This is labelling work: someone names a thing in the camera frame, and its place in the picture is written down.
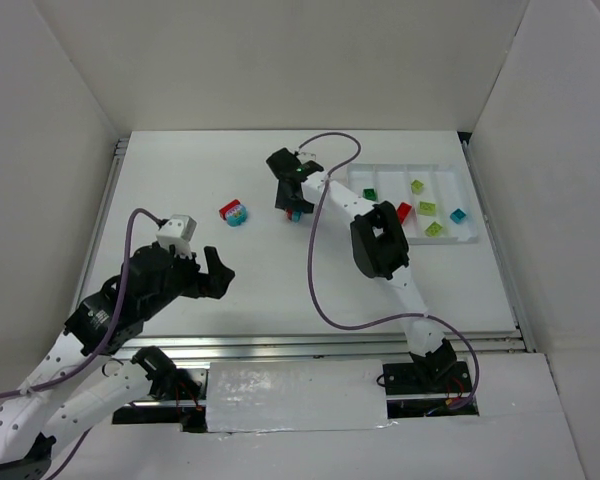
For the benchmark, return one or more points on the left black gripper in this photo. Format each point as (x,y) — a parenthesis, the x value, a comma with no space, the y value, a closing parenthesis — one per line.
(200,279)

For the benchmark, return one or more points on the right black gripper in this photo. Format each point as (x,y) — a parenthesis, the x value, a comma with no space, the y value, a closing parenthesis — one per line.
(288,189)

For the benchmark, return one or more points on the small green square lego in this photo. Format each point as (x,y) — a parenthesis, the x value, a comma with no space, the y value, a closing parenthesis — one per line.
(370,194)

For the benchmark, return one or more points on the red flower lego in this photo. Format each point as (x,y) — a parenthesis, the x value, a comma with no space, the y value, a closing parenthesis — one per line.
(403,211)

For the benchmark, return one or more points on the light green rectangular lego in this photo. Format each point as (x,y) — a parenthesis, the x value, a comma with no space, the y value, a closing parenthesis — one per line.
(427,208)

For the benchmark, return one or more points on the blue square lego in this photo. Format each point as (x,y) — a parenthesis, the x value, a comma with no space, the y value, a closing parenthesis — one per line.
(458,216)

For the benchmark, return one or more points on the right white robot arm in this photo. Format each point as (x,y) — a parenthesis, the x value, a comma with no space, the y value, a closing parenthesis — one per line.
(380,251)

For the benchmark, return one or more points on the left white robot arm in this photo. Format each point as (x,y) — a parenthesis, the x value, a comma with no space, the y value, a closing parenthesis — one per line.
(43,414)

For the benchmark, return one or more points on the red and blue lego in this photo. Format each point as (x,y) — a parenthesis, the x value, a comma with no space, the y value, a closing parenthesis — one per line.
(293,216)

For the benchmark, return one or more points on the red lego with blue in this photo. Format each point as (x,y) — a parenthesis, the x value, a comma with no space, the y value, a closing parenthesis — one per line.
(234,213)

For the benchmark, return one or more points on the light green small lego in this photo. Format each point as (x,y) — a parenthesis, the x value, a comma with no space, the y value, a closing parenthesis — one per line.
(417,187)

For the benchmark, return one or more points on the white divided tray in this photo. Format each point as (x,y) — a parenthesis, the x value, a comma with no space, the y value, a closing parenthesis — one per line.
(444,186)

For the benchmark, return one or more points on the white taped cover plate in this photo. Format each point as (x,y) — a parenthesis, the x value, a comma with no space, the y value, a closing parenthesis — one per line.
(290,396)

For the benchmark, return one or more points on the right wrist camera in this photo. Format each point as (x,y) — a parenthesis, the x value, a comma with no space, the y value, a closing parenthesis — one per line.
(305,156)

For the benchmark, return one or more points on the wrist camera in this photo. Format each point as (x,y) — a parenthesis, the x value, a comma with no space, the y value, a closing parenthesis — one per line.
(305,156)
(175,235)

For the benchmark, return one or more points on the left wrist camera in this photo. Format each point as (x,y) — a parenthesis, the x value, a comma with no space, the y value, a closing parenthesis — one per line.
(175,235)

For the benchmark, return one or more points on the aluminium rail frame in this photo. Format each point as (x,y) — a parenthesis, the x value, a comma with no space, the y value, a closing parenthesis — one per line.
(267,311)

